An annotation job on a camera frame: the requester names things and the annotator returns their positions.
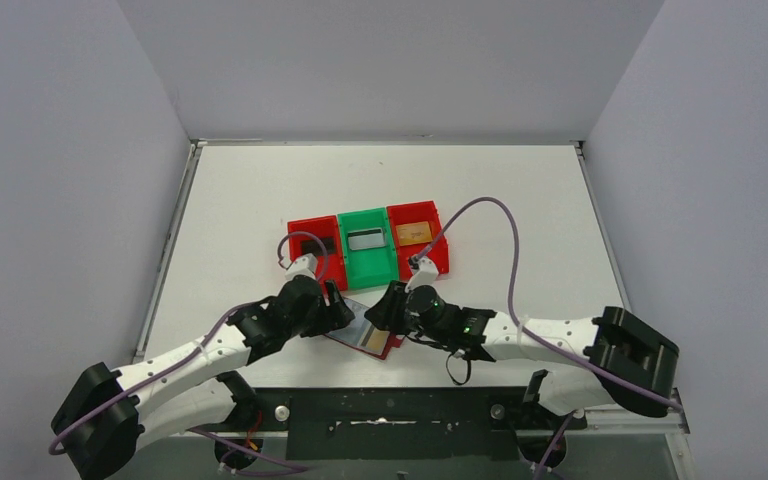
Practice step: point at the red plastic bin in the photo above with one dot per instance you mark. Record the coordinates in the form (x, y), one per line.
(330, 262)
(409, 213)

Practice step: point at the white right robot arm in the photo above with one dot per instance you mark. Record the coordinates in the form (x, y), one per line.
(612, 358)

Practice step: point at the green plastic bin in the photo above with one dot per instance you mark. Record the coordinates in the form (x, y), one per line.
(369, 253)

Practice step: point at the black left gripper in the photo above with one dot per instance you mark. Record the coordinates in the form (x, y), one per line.
(334, 310)

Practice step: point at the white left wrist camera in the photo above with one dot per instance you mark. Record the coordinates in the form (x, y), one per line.
(305, 265)

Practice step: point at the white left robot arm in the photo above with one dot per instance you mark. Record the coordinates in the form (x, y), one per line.
(103, 414)

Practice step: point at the silver card in bin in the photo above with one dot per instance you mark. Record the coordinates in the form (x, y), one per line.
(359, 240)

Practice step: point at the aluminium table edge rail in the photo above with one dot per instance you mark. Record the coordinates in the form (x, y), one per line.
(167, 251)

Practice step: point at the gold card in bin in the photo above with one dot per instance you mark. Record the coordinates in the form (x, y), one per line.
(416, 233)

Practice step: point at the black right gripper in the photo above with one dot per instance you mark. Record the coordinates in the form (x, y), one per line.
(388, 312)

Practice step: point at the red leather card holder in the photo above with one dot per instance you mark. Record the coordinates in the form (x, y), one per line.
(394, 342)

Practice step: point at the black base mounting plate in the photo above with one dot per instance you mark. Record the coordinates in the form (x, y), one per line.
(318, 424)

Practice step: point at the black card in bin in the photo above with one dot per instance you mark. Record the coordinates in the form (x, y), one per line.
(311, 246)

